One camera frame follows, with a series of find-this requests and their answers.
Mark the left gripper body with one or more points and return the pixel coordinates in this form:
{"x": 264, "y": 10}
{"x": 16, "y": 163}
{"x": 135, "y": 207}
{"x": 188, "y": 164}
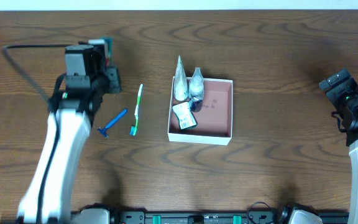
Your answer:
{"x": 113, "y": 79}

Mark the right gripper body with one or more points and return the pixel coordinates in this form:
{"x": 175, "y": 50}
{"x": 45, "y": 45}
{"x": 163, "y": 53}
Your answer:
{"x": 336, "y": 88}

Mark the red green toothpaste tube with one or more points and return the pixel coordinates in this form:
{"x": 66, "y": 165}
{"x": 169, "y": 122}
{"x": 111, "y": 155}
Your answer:
{"x": 108, "y": 49}

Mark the green white toothbrush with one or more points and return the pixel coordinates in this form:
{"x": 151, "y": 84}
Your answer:
{"x": 133, "y": 130}

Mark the white cream tube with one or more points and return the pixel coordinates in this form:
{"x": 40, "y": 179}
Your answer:
{"x": 180, "y": 88}

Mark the green white packet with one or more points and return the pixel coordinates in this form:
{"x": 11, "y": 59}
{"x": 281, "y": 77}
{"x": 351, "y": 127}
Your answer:
{"x": 184, "y": 115}

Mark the blue pump bottle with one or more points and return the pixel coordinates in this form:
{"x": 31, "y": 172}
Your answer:
{"x": 196, "y": 91}

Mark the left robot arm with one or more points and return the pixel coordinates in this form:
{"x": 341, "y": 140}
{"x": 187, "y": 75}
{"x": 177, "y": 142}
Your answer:
{"x": 77, "y": 96}

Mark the blue disposable razor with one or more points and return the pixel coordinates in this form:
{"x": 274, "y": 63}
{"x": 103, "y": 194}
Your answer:
{"x": 103, "y": 131}

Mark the white cardboard box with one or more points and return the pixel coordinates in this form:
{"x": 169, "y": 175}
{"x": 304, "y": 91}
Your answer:
{"x": 214, "y": 120}

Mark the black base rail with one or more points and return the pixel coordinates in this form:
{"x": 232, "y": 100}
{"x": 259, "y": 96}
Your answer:
{"x": 99, "y": 213}

